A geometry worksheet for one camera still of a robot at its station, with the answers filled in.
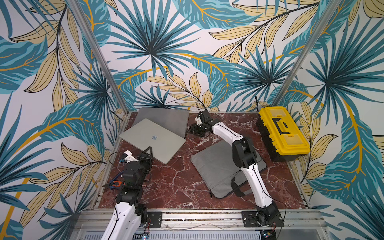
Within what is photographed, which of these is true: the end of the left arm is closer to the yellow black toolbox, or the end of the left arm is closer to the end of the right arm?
the end of the right arm

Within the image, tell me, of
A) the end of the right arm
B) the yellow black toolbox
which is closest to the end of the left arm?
the end of the right arm

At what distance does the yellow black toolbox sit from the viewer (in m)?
0.84
